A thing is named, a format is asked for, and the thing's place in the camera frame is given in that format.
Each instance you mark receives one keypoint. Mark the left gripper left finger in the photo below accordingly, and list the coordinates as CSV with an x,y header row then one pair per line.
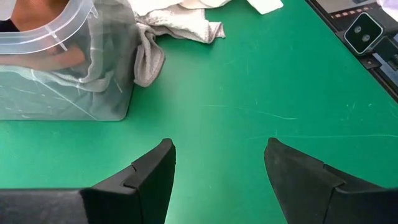
x,y
146,186

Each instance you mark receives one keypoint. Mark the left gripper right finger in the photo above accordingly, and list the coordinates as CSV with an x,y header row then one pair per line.
x,y
311,193

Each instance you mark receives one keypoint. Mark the dark grey waffle towel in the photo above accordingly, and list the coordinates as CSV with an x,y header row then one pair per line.
x,y
46,93

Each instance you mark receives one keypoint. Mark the orange towel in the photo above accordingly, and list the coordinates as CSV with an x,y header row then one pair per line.
x,y
37,12

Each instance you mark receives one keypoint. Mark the clear plastic bin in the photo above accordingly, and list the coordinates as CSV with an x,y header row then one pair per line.
x,y
62,102

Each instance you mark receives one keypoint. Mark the beige grey towel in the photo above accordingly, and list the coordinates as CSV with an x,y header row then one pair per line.
x,y
174,25

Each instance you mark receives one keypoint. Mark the white flat card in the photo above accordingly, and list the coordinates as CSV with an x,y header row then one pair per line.
x,y
265,5

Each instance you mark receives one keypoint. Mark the black table edge rail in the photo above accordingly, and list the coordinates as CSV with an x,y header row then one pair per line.
x,y
385,77

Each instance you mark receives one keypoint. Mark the black camera device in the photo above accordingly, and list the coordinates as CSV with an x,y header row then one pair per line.
x,y
363,32

